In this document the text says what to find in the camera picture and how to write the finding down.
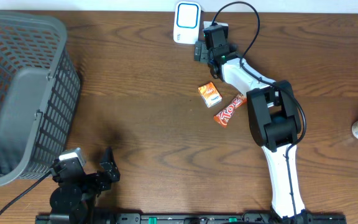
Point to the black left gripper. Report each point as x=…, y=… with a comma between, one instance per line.
x=109, y=165

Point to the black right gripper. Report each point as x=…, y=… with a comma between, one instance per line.
x=201, y=52

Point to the orange chocolate bar wrapper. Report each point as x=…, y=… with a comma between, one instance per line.
x=226, y=114

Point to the white green medicine box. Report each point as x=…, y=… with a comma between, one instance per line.
x=207, y=24

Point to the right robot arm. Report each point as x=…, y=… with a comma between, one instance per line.
x=274, y=115

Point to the white barcode scanner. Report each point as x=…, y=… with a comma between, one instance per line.
x=187, y=22

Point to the small orange box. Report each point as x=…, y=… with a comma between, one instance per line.
x=210, y=94

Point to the grey plastic basket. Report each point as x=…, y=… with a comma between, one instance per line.
x=39, y=92

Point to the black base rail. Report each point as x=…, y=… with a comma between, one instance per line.
x=251, y=217

